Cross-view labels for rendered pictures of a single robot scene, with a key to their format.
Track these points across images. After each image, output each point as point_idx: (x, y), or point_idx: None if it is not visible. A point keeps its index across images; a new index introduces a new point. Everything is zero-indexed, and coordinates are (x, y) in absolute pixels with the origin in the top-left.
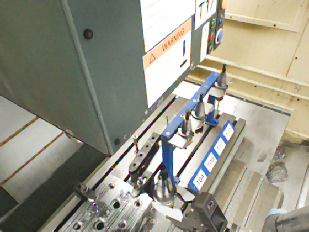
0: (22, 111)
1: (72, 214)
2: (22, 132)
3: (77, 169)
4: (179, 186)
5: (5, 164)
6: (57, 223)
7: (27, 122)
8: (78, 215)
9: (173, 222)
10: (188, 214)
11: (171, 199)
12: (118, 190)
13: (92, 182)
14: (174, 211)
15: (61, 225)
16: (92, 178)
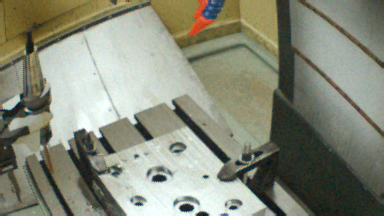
0: (347, 9)
1: (240, 177)
2: (337, 33)
3: (344, 207)
4: (32, 122)
5: (307, 35)
6: (226, 150)
7: (344, 29)
8: (198, 151)
9: (6, 98)
10: (0, 112)
11: (19, 91)
12: (215, 213)
13: (283, 201)
14: (13, 103)
15: (226, 162)
16: (292, 202)
